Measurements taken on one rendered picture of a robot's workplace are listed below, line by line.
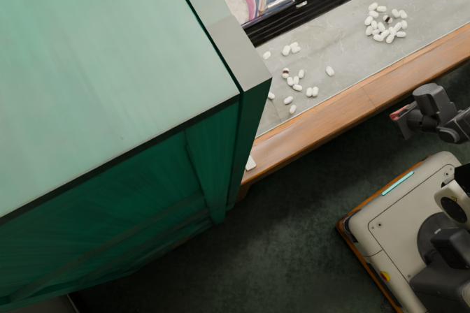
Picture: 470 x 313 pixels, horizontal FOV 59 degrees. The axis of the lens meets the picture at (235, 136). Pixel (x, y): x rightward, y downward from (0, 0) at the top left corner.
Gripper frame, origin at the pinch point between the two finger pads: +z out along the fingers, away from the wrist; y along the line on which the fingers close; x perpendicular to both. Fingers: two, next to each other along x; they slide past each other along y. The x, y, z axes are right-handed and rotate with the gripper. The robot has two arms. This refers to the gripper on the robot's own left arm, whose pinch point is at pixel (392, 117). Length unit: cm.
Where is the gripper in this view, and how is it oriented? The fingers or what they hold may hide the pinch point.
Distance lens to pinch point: 126.8
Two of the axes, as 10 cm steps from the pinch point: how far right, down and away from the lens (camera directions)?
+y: -8.2, 5.5, -1.8
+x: 4.9, 8.3, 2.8
